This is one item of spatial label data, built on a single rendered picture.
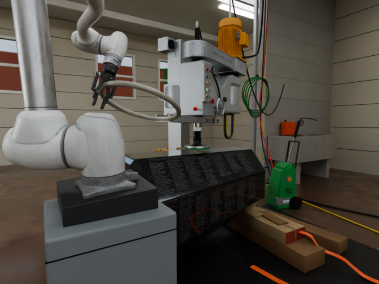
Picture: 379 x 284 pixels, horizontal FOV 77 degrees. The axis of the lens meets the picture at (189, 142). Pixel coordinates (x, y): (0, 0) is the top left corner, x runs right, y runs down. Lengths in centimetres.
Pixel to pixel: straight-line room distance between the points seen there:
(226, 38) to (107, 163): 203
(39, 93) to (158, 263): 69
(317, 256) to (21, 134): 202
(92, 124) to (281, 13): 499
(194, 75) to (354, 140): 509
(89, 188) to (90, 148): 14
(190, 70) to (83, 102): 621
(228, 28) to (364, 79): 437
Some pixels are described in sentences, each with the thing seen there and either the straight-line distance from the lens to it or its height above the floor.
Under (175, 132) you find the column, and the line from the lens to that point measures 283.
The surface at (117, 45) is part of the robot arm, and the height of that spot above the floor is 153.
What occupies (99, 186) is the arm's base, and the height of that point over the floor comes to 90.
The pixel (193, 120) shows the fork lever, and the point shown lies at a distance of 182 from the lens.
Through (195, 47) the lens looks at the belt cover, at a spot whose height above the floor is 168.
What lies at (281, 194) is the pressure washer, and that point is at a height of 20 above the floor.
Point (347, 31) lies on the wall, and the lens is 692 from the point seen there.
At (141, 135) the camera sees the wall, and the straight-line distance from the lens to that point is 835.
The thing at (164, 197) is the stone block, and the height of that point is 64.
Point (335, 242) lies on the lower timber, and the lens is 248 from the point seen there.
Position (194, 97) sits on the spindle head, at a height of 130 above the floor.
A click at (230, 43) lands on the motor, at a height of 189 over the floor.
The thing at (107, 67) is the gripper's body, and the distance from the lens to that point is 139.
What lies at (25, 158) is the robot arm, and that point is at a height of 100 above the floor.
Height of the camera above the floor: 111
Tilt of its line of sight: 5 degrees down
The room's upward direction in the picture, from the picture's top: straight up
